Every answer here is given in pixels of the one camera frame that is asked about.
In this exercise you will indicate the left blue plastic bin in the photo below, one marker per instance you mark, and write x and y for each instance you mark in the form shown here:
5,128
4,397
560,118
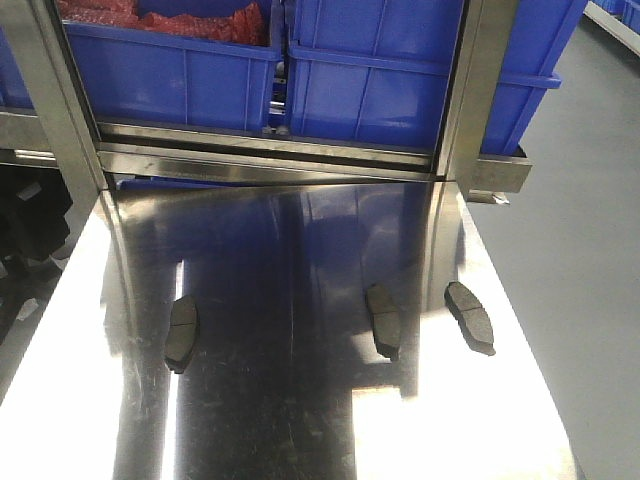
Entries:
137,74

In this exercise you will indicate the stainless steel rack frame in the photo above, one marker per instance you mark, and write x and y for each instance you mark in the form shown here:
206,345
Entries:
60,130

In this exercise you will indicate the grey brake pad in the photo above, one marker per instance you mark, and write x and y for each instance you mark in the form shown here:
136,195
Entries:
472,318
385,321
182,334

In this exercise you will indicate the right blue plastic bin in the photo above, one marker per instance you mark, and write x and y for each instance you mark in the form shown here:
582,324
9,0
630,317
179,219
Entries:
377,71

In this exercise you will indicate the blue plastic bin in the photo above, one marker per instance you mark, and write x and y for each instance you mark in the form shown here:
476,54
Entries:
137,74
377,71

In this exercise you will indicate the far left blue bin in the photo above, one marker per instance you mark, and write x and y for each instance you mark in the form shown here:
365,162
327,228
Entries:
13,90

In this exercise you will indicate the red plastic bags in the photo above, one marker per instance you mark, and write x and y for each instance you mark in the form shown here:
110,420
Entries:
245,26

